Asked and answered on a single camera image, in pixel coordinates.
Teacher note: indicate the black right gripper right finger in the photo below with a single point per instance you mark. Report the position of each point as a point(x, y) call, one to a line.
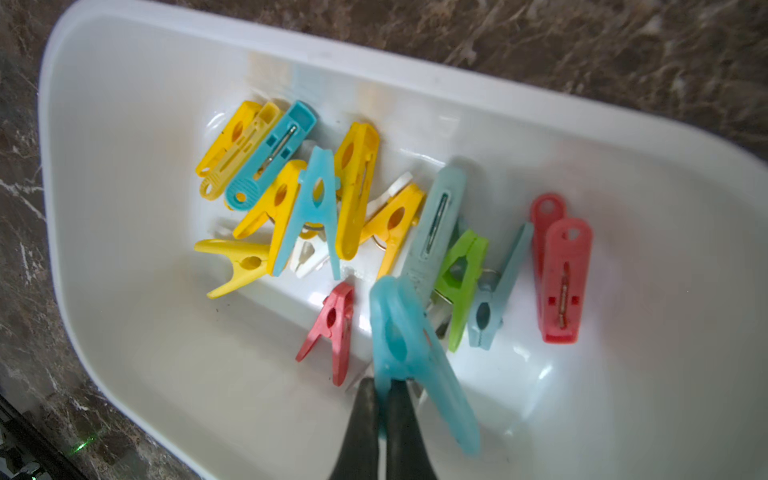
point(406, 454)

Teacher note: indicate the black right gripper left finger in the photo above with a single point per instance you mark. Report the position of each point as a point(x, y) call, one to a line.
point(359, 453)

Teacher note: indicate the grey clothespin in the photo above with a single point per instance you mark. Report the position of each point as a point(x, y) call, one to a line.
point(439, 313)

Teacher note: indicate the red clothespin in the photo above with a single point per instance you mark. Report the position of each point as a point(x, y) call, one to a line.
point(334, 322)
point(561, 249)

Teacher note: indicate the light blue clothespin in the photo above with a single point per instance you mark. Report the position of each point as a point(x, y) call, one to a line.
point(493, 294)

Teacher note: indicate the green clothespin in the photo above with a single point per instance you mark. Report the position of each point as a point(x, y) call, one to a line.
point(457, 280)

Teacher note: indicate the yellow clothespin pair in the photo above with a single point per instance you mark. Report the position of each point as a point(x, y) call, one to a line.
point(249, 262)

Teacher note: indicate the pale teal clothespin bottom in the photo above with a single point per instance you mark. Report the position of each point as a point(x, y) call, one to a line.
point(433, 233)

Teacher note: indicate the white plastic storage box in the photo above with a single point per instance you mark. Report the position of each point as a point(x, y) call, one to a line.
point(668, 379)

